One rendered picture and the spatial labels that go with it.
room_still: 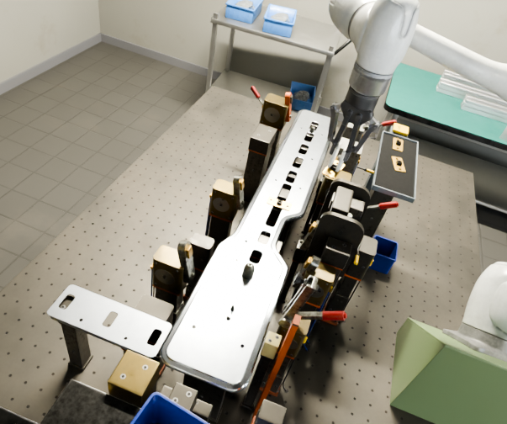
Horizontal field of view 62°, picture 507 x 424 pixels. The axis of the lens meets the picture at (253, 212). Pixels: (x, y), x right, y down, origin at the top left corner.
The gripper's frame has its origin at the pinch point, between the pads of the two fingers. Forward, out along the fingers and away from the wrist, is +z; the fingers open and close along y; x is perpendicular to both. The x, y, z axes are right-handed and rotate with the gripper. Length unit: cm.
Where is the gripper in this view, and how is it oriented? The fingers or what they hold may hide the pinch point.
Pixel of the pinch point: (338, 156)
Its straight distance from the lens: 117.7
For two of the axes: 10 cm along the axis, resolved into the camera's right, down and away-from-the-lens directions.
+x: -5.0, 5.3, -6.8
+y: -8.5, -4.7, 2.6
